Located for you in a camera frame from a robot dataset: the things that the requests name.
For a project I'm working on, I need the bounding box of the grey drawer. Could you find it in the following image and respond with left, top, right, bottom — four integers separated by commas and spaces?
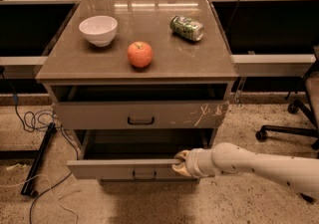
53, 101, 229, 129
67, 128, 213, 182

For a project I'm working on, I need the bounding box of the grey drawer cabinet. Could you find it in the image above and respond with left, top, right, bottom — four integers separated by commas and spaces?
35, 0, 239, 185

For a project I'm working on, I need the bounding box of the red apple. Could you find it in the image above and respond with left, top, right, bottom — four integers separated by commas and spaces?
128, 42, 154, 68

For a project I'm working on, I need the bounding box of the black metal floor bar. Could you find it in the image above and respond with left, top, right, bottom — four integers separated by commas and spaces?
21, 122, 57, 197

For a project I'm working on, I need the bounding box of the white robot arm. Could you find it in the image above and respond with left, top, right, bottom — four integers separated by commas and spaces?
172, 142, 319, 199

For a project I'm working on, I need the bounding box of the black office chair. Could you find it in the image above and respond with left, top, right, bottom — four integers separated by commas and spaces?
254, 45, 319, 204

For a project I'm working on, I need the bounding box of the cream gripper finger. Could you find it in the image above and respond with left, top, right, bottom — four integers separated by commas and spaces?
174, 150, 189, 161
171, 163, 191, 177

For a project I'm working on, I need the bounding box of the white cable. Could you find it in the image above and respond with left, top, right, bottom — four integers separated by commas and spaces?
0, 163, 81, 224

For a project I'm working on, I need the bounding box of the green soda can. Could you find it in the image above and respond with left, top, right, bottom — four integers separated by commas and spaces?
169, 15, 204, 42

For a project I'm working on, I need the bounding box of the white ceramic bowl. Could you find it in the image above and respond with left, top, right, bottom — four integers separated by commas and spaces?
79, 16, 118, 47

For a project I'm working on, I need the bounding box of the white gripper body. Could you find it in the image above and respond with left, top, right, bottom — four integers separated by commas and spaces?
185, 148, 215, 178

